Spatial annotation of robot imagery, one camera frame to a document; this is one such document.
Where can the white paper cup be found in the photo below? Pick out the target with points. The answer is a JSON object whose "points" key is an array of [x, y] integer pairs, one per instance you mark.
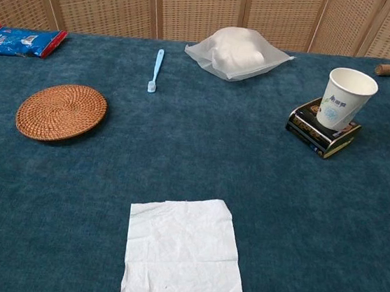
{"points": [[340, 109]]}

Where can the round woven rattan coaster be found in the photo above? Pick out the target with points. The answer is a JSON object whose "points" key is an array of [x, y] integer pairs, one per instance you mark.
{"points": [[61, 113]]}

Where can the light blue toothbrush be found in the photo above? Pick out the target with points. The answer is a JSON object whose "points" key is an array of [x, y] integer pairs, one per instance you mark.
{"points": [[156, 71]]}

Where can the frosted zip bag white rolls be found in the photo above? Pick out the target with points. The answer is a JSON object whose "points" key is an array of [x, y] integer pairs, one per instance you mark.
{"points": [[237, 52]]}

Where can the black luncheon meat tin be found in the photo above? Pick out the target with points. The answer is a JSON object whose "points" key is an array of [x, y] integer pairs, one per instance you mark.
{"points": [[305, 132]]}

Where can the white paper napkin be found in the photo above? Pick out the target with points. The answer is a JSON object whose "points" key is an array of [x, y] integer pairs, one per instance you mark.
{"points": [[182, 257]]}

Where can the blue tablecloth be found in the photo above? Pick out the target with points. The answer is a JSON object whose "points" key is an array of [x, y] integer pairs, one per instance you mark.
{"points": [[70, 191]]}

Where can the blue red snack packet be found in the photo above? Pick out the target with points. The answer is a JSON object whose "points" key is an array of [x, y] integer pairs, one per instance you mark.
{"points": [[16, 41]]}

